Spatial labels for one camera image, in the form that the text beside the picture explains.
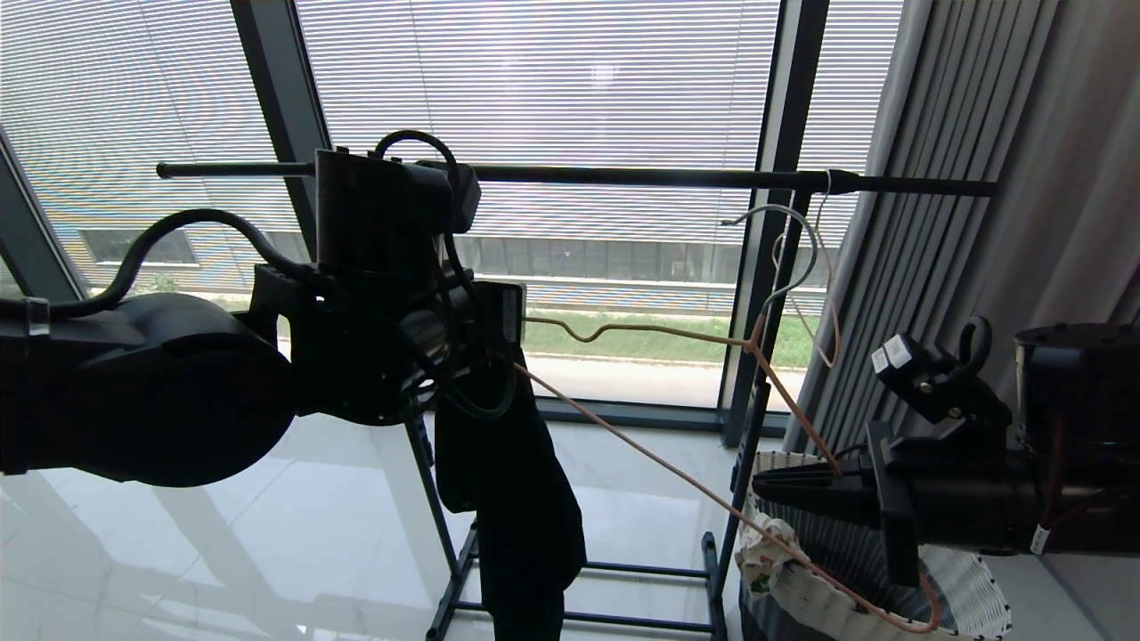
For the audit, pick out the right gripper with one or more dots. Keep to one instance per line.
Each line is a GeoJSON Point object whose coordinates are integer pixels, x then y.
{"type": "Point", "coordinates": [962, 512]}

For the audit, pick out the pink clothes hanger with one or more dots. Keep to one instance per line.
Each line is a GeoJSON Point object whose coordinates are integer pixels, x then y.
{"type": "Point", "coordinates": [795, 409]}
{"type": "Point", "coordinates": [837, 307]}

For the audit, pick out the black garment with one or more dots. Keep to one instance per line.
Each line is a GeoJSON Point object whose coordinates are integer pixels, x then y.
{"type": "Point", "coordinates": [517, 499]}

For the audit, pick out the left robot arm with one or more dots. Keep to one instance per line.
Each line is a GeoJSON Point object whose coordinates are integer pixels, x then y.
{"type": "Point", "coordinates": [134, 392]}

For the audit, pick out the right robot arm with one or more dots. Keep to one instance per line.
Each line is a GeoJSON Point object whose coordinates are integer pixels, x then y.
{"type": "Point", "coordinates": [1078, 383]}

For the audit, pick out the white laundry basket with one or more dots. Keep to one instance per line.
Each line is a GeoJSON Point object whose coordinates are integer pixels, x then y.
{"type": "Point", "coordinates": [971, 596]}

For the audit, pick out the black clothes rack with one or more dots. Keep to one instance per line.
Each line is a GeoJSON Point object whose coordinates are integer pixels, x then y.
{"type": "Point", "coordinates": [623, 175]}

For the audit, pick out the cream printed garment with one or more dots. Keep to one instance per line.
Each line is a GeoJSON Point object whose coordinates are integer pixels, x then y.
{"type": "Point", "coordinates": [761, 561]}

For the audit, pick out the grey curtain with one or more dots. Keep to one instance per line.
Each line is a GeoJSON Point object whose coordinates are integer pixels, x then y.
{"type": "Point", "coordinates": [980, 178]}

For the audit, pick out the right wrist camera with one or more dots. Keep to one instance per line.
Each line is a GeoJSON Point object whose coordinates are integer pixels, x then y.
{"type": "Point", "coordinates": [935, 374]}

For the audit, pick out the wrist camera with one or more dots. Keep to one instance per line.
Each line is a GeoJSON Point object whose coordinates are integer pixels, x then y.
{"type": "Point", "coordinates": [494, 312]}
{"type": "Point", "coordinates": [935, 374]}

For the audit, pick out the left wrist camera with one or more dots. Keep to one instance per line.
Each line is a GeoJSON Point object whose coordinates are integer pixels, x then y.
{"type": "Point", "coordinates": [494, 312]}

